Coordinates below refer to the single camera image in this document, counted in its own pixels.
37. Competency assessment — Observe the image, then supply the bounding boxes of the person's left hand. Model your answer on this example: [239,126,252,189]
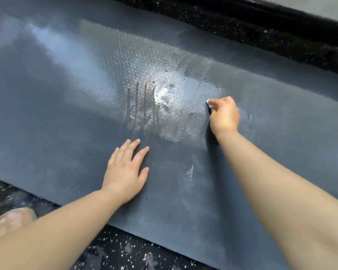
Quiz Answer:
[101,139,150,206]

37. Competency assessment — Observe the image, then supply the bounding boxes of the person's left forearm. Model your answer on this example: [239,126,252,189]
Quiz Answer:
[0,189,121,270]

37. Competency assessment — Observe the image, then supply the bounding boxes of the person's right forearm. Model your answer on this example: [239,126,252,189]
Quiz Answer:
[216,130,338,270]

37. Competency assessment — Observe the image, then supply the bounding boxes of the dark grey textured rubber mat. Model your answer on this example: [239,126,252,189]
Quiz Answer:
[0,0,338,270]

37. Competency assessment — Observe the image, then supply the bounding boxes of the person's right hand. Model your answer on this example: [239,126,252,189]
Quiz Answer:
[207,96,241,137]

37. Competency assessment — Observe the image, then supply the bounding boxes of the white soap foam blob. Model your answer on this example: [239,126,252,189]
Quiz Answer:
[153,79,169,104]

